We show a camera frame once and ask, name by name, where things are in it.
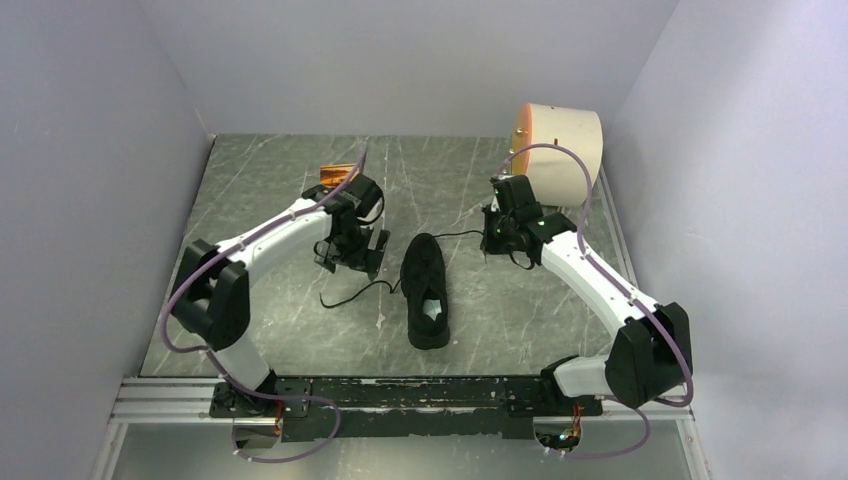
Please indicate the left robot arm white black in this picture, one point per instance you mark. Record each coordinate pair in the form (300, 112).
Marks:
(211, 294)

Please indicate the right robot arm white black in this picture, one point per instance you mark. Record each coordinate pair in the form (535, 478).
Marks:
(651, 348)

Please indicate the orange book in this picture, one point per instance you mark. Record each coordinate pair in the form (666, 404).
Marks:
(331, 176)

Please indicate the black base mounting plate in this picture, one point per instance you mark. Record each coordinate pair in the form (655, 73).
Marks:
(363, 407)

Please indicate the black sneaker shoe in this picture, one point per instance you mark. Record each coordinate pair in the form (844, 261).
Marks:
(424, 286)

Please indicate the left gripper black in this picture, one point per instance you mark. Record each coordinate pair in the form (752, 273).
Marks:
(329, 252)

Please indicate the aluminium frame rail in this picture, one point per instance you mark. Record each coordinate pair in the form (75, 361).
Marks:
(186, 401)

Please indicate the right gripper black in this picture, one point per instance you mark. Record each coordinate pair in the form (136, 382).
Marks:
(488, 244)

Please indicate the cream cylinder orange lid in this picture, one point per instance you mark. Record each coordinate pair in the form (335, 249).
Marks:
(560, 150)

